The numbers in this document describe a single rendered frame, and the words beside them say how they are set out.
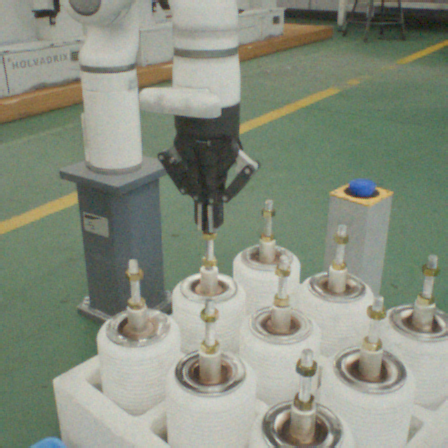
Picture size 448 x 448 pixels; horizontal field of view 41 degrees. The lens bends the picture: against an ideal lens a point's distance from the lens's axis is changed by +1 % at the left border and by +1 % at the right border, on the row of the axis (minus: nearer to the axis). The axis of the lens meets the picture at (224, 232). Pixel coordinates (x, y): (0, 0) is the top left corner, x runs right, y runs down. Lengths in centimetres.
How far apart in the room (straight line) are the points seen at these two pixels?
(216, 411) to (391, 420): 18
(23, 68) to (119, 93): 178
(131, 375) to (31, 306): 60
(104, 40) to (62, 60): 187
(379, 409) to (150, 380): 25
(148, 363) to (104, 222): 43
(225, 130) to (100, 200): 44
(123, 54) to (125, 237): 31
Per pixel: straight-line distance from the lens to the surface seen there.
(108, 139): 102
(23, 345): 115
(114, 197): 102
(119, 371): 69
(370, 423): 64
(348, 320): 76
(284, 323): 69
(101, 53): 100
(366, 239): 91
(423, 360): 72
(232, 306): 75
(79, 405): 73
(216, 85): 64
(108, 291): 112
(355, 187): 91
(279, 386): 70
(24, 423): 99
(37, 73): 281
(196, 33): 63
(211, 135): 65
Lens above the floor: 65
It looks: 26 degrees down
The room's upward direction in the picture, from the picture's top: straight up
